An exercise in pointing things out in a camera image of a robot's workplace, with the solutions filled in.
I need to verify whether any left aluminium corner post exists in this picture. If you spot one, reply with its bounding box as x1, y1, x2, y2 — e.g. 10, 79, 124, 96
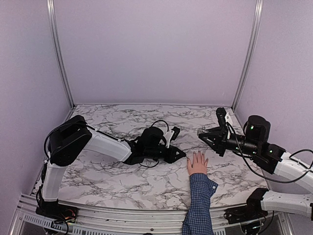
46, 0, 75, 109

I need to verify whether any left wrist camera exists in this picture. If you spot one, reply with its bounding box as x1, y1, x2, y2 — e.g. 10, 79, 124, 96
164, 126, 180, 148

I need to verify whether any aluminium corner post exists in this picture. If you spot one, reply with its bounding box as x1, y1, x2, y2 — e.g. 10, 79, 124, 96
46, 0, 75, 109
231, 0, 264, 113

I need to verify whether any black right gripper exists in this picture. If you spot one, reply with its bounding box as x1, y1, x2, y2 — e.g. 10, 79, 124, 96
199, 126, 260, 157

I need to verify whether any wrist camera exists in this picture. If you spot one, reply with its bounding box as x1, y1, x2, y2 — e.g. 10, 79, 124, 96
164, 126, 180, 148
215, 107, 233, 131

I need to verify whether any person's hand with long nails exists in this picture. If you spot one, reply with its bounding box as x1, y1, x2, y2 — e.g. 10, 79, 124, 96
187, 150, 208, 176

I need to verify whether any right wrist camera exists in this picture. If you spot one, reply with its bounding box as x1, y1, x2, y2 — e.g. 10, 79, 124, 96
215, 107, 233, 131

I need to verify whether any right aluminium corner post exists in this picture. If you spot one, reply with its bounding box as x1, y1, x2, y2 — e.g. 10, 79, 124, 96
231, 0, 264, 113

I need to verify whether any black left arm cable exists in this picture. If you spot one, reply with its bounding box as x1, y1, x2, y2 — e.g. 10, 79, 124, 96
44, 119, 171, 168

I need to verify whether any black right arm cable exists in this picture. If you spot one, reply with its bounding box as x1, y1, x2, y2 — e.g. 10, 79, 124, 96
227, 122, 313, 184

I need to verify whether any blue checkered sleeve forearm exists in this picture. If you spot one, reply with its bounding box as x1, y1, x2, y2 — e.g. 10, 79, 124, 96
182, 173, 218, 235

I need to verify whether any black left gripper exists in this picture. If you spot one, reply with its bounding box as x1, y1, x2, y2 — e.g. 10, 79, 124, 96
145, 145, 185, 164

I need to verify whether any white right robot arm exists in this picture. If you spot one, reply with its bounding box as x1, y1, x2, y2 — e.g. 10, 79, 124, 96
197, 108, 313, 224

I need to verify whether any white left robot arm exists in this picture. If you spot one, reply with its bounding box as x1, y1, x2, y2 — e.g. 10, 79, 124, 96
39, 115, 186, 218

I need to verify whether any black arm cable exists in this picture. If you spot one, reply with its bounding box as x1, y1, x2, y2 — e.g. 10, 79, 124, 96
227, 122, 313, 184
44, 119, 171, 168

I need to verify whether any aluminium front rail frame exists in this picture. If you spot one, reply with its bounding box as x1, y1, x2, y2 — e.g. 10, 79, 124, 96
8, 194, 295, 235

